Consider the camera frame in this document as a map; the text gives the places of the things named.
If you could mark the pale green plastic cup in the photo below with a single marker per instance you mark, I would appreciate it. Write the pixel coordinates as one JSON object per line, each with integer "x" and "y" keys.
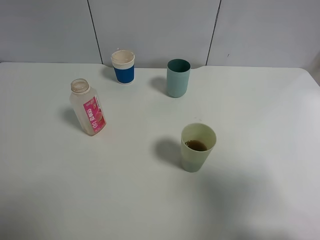
{"x": 197, "y": 142}

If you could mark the clear bottle with pink label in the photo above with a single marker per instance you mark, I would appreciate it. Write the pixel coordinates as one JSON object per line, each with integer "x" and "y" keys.
{"x": 86, "y": 105}

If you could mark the teal plastic cup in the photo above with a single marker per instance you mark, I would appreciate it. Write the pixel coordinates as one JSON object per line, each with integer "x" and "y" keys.
{"x": 177, "y": 77}

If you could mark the blue and white paper cup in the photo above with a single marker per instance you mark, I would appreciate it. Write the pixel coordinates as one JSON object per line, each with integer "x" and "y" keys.
{"x": 123, "y": 62}

